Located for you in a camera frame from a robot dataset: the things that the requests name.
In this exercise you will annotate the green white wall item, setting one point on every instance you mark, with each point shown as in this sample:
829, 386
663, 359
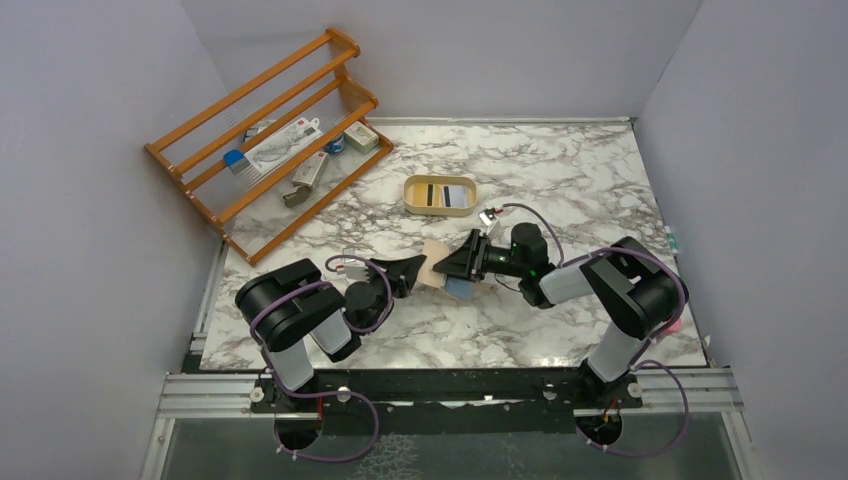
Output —
672, 240

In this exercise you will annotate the blue white tape roll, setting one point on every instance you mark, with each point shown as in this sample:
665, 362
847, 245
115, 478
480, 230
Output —
336, 145

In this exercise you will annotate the grey card with black stripe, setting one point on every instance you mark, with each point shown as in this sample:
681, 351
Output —
455, 196

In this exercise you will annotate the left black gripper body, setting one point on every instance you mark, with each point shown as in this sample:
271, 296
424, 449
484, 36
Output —
387, 278

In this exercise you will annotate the white flat package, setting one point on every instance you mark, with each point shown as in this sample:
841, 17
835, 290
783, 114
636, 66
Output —
283, 144

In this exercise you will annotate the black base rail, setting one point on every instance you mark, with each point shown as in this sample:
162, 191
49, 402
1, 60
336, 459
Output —
361, 402

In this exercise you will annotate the beige leather card holder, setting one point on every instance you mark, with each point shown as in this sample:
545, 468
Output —
434, 251

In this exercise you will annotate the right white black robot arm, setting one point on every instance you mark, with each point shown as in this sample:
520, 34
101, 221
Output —
639, 293

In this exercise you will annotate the blue capped item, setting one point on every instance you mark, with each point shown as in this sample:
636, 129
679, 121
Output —
236, 161

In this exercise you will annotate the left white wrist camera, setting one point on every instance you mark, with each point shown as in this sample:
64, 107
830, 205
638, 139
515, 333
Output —
354, 268

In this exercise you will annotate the grey white stapler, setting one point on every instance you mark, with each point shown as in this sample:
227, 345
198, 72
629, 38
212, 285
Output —
305, 179

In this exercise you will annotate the orange wooden shelf rack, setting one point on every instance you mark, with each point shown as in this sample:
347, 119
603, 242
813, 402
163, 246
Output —
247, 210

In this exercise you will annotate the pink bottle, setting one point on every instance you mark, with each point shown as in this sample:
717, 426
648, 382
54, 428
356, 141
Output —
668, 328

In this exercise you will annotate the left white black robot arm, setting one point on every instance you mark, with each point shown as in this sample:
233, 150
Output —
285, 306

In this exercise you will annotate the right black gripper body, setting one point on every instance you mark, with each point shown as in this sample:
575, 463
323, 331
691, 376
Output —
476, 257

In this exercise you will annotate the beige oval tray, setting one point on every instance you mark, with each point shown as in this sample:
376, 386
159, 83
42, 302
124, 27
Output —
440, 180

